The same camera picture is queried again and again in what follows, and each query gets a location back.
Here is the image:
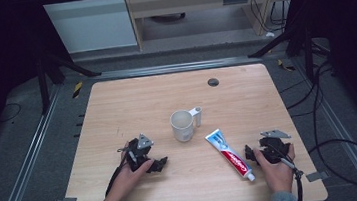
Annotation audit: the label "yellow black tape strip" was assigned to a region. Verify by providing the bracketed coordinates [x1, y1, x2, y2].
[70, 80, 86, 100]
[276, 57, 297, 74]

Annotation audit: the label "long black floor cable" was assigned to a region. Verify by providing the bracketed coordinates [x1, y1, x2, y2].
[277, 56, 357, 194]

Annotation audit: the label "round table cable grommet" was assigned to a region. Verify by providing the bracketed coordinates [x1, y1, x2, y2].
[206, 77, 220, 88]

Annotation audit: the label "toothpaste tube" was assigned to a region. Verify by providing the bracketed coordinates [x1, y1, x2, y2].
[204, 125, 257, 187]

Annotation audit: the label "white cabinet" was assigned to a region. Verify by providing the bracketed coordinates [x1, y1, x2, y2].
[42, 0, 139, 57]

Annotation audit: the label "person's left hand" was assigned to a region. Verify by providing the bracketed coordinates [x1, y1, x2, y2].
[95, 138, 160, 201]

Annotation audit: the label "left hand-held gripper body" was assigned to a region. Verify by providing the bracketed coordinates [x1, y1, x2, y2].
[115, 131, 158, 174]

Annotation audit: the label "hanging black desk cables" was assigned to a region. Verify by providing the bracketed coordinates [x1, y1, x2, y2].
[249, 0, 294, 36]

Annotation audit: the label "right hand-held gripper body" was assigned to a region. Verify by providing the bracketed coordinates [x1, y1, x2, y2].
[257, 127, 295, 166]

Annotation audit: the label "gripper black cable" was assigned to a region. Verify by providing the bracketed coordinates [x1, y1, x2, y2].
[100, 151, 134, 199]
[277, 152, 308, 201]

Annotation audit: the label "black metal stand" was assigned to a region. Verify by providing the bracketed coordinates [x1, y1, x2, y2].
[33, 48, 106, 116]
[245, 23, 333, 89]

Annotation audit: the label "person's right hand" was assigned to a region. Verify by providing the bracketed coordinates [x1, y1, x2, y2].
[252, 142, 301, 197]

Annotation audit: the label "white cup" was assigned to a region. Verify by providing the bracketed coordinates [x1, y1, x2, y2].
[167, 105, 206, 144]

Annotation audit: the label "aluminium floor rail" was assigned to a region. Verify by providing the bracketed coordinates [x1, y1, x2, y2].
[0, 84, 74, 201]
[91, 53, 264, 83]
[291, 51, 357, 201]

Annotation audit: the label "thin black floor cable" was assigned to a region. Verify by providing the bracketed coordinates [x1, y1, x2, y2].
[0, 101, 24, 128]

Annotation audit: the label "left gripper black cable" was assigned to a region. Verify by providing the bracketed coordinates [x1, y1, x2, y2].
[100, 151, 134, 199]

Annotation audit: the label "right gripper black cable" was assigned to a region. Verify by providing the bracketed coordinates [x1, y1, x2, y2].
[277, 152, 308, 201]

